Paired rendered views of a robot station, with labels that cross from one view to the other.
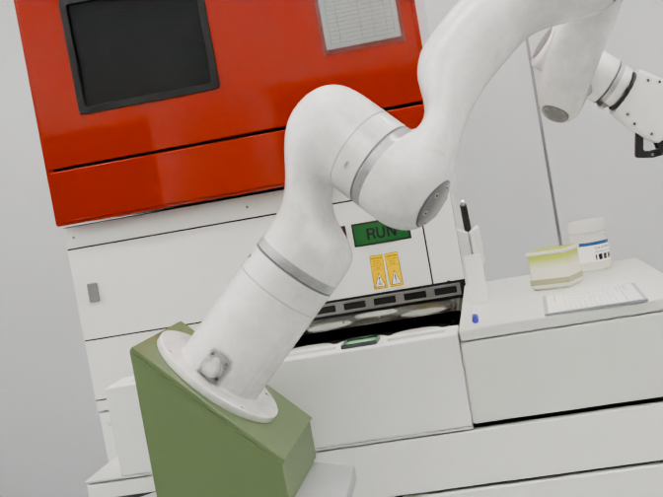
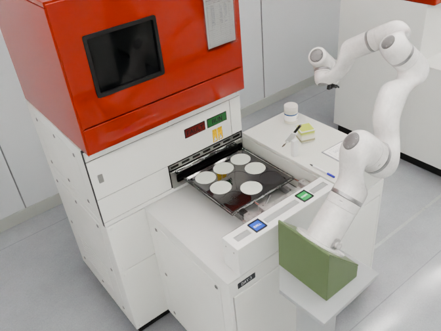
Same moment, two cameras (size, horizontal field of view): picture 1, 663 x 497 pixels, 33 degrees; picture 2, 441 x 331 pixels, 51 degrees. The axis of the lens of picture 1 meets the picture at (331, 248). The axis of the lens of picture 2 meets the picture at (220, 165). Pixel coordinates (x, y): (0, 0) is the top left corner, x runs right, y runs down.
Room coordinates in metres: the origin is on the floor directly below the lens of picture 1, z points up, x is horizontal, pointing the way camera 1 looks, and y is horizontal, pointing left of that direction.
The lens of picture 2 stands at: (0.86, 1.23, 2.18)
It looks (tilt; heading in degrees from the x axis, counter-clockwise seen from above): 35 degrees down; 317
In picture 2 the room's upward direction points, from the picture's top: 6 degrees counter-clockwise
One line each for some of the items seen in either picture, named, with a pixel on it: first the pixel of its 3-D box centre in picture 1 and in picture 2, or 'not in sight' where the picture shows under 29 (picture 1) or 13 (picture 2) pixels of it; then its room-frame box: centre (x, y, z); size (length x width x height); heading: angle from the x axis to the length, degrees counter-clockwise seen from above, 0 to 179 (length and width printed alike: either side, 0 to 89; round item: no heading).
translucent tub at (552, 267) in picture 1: (554, 266); (305, 132); (1.97, -0.38, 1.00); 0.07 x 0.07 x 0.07; 58
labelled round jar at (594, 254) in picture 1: (589, 245); (291, 113); (2.13, -0.48, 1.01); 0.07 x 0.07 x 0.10
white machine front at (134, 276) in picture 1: (266, 289); (173, 154); (2.34, 0.15, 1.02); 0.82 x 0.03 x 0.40; 82
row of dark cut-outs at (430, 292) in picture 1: (354, 305); (206, 150); (2.30, -0.03, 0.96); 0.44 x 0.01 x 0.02; 82
